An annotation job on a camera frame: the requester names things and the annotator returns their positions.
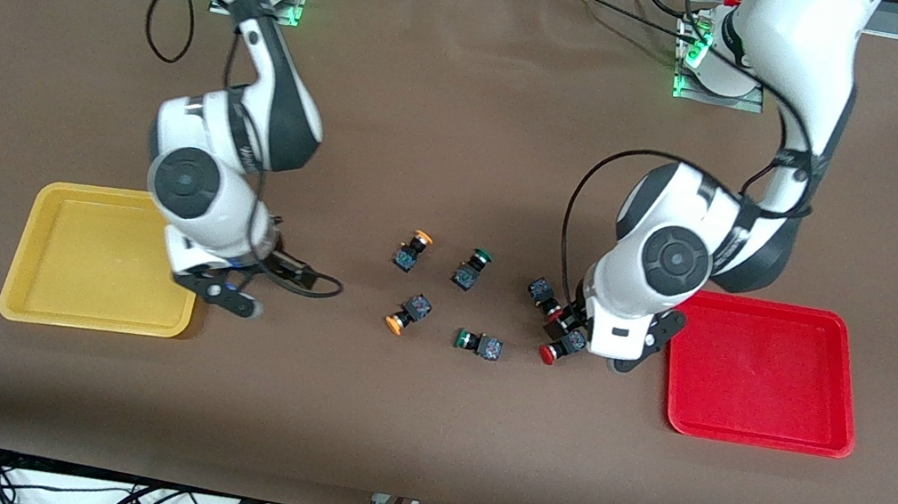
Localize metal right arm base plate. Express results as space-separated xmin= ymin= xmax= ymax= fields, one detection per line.
xmin=207 ymin=0 xmax=309 ymax=29

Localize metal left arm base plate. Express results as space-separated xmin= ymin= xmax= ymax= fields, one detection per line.
xmin=669 ymin=62 xmax=770 ymax=115

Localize yellow push button switch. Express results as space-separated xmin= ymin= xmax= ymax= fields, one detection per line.
xmin=389 ymin=227 xmax=436 ymax=278
xmin=383 ymin=288 xmax=435 ymax=340

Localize yellow plastic tray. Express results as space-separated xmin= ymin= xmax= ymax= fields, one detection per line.
xmin=0 ymin=171 xmax=213 ymax=350

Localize green push button switch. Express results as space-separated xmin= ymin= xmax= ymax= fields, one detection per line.
xmin=452 ymin=326 xmax=506 ymax=362
xmin=449 ymin=244 xmax=496 ymax=295

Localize brown table mat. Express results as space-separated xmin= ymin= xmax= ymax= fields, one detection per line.
xmin=0 ymin=0 xmax=898 ymax=504

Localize red plastic tray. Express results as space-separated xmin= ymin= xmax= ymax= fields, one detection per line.
xmin=651 ymin=286 xmax=876 ymax=463

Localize red push button switch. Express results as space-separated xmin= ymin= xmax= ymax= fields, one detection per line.
xmin=524 ymin=276 xmax=573 ymax=326
xmin=536 ymin=325 xmax=588 ymax=371

